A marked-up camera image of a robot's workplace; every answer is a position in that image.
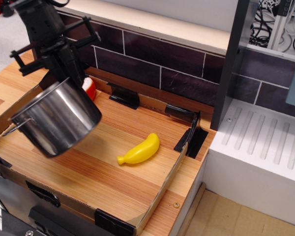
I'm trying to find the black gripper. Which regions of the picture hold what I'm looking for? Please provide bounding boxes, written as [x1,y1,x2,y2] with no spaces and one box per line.
[10,9,101,88]

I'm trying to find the stainless steel pot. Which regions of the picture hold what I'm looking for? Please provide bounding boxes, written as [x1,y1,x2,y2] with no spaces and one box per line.
[5,78,102,157]

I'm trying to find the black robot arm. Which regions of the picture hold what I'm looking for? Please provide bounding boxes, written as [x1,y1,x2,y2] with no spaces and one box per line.
[8,0,101,87]

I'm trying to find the cardboard fence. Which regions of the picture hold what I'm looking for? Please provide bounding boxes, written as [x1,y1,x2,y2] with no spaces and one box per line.
[0,62,209,236]

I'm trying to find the orange slice toy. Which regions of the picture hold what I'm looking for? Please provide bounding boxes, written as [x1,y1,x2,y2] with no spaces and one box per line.
[82,77,96,100]

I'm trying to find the yellow toy banana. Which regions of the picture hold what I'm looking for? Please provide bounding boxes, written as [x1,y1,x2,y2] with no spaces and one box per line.
[117,133,160,165]

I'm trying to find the brass screw in tabletop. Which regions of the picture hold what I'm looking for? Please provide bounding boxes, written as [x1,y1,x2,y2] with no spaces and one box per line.
[173,202,180,208]

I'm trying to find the white drying rack block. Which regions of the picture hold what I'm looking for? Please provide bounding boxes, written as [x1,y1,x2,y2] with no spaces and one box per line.
[204,100,295,225]

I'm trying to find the dark vertical post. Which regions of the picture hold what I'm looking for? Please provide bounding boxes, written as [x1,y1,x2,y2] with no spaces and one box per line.
[210,0,250,131]

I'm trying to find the tangled black cables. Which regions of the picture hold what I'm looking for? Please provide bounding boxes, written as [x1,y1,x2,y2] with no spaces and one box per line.
[249,0,295,53]

